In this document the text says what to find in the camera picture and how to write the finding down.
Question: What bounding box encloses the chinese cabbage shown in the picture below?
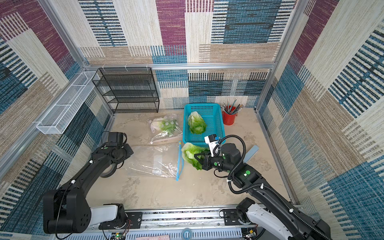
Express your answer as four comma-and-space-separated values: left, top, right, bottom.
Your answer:
188, 111, 207, 134
182, 143, 209, 170

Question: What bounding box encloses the blue-zip clear bag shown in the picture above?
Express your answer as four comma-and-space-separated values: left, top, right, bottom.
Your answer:
123, 143, 184, 181

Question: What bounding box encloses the pink-zip dotted bag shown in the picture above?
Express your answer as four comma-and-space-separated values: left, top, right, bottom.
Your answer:
149, 114, 183, 144

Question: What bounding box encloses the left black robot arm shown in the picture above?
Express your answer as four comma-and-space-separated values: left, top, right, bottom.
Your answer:
43, 132, 134, 236

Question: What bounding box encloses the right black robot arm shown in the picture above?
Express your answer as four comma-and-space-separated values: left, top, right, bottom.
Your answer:
194, 134, 331, 240

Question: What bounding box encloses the grey tape roll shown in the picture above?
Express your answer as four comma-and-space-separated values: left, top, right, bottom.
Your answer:
100, 164, 117, 178

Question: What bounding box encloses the red pen cup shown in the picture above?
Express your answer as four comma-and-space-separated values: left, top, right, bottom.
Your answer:
222, 106, 238, 126

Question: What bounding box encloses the teal plastic basket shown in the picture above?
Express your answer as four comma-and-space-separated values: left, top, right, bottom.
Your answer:
183, 103, 226, 147

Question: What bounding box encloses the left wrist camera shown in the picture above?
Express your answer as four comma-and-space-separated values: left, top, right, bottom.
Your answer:
105, 132, 127, 147

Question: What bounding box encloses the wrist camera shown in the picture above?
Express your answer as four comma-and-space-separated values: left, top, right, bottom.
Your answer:
204, 134, 220, 157
105, 132, 127, 147

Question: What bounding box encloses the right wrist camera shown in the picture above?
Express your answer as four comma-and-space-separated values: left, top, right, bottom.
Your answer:
204, 134, 220, 157

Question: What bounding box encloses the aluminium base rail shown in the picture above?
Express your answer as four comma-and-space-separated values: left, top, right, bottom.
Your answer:
68, 206, 278, 240

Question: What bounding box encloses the black wire shelf rack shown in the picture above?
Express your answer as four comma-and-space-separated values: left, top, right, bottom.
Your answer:
92, 67, 160, 114

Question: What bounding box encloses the white wire mesh tray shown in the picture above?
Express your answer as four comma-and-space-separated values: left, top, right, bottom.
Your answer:
37, 72, 96, 135

